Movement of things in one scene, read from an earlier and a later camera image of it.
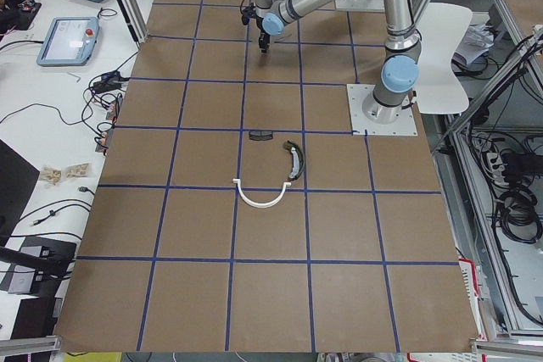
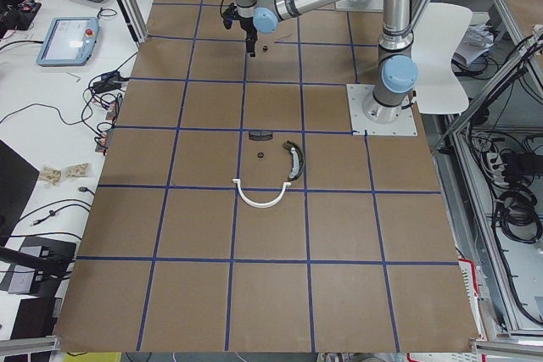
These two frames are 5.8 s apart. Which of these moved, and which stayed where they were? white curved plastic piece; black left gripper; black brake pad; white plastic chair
Moved: black left gripper
Stayed: white curved plastic piece; white plastic chair; black brake pad
